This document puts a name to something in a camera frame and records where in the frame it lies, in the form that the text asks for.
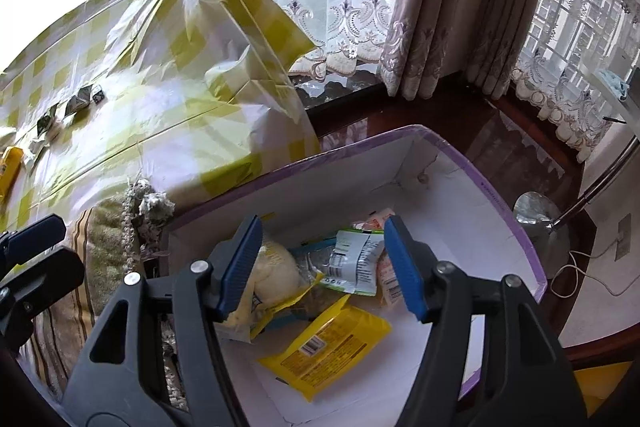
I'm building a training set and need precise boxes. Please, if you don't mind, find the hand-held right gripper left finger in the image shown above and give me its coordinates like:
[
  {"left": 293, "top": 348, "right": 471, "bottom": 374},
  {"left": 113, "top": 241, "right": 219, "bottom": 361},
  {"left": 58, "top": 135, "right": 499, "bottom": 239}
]
[{"left": 62, "top": 214, "right": 264, "bottom": 427}]

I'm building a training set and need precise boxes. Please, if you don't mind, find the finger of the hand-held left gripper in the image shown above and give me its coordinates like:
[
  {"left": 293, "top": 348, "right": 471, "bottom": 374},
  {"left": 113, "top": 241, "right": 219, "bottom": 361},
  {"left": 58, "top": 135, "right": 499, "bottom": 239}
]
[
  {"left": 0, "top": 247, "right": 86, "bottom": 350},
  {"left": 0, "top": 214, "right": 67, "bottom": 268}
]

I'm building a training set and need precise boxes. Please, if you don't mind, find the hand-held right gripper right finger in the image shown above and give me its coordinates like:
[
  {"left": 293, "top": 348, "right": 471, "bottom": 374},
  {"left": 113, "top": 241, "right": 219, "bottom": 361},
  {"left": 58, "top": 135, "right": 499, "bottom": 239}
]
[{"left": 382, "top": 214, "right": 588, "bottom": 427}]

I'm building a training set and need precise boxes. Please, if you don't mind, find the clear pale bun packet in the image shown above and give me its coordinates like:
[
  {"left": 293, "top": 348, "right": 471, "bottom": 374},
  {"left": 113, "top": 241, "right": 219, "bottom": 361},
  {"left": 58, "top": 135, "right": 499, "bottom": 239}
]
[{"left": 217, "top": 239, "right": 326, "bottom": 343}]

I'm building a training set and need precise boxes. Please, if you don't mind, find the green white snack packet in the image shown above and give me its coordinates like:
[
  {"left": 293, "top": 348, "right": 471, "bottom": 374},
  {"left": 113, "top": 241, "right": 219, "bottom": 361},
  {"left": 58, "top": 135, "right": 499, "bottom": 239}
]
[{"left": 324, "top": 229, "right": 386, "bottom": 298}]

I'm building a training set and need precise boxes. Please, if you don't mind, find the yellow snack packet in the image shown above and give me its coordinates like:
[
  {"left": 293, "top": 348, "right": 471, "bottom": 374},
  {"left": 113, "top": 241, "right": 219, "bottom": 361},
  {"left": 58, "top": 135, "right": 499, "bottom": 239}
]
[
  {"left": 0, "top": 146, "right": 26, "bottom": 208},
  {"left": 256, "top": 294, "right": 393, "bottom": 404}
]

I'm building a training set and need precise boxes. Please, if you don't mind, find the purple rimmed white box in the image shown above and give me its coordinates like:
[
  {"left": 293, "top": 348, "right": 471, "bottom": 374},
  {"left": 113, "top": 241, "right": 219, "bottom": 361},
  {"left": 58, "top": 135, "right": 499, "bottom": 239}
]
[{"left": 160, "top": 124, "right": 548, "bottom": 427}]

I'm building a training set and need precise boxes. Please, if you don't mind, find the striped towel cushion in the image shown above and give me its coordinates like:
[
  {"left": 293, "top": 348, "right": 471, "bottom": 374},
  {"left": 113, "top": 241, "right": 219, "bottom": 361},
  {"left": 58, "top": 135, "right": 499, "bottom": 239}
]
[{"left": 20, "top": 179, "right": 191, "bottom": 413}]

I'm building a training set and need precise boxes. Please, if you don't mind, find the silver stand with round base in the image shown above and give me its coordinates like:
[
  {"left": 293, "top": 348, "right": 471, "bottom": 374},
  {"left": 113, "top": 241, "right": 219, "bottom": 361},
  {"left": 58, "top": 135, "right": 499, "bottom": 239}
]
[{"left": 512, "top": 142, "right": 640, "bottom": 280}]

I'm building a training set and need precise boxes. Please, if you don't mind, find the yellow checked tablecloth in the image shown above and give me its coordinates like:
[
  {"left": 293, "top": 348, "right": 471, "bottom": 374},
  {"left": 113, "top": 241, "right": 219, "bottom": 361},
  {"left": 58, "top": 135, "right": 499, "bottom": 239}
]
[{"left": 0, "top": 0, "right": 321, "bottom": 233}]

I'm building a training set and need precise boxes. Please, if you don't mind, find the yellow plastic item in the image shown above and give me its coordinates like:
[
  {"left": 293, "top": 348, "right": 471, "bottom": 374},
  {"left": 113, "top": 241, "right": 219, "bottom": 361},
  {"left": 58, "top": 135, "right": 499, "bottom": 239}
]
[{"left": 572, "top": 359, "right": 633, "bottom": 418}]

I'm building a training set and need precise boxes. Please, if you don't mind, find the white side table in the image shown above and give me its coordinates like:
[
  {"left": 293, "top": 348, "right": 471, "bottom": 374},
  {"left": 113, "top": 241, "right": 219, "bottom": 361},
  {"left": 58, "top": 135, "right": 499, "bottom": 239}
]
[{"left": 577, "top": 57, "right": 640, "bottom": 142}]

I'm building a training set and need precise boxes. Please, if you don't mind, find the beige patterned heavy curtain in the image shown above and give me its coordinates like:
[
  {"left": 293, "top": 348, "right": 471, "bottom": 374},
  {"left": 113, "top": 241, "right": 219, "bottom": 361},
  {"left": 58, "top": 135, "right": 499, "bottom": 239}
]
[{"left": 377, "top": 0, "right": 556, "bottom": 102}]

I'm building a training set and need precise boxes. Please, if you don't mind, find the light blue cloth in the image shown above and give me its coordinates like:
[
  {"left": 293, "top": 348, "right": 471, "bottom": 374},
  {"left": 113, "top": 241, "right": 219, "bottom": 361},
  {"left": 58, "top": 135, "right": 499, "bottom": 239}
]
[{"left": 600, "top": 68, "right": 633, "bottom": 102}]

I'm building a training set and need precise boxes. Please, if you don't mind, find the white cable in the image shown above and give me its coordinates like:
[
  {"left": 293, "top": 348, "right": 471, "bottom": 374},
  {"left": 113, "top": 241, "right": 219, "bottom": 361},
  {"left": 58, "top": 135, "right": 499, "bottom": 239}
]
[{"left": 550, "top": 237, "right": 640, "bottom": 300}]

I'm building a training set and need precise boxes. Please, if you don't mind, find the grey wall socket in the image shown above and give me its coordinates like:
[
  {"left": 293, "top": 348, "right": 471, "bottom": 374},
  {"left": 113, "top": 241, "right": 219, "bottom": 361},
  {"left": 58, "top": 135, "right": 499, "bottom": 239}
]
[{"left": 617, "top": 217, "right": 632, "bottom": 258}]

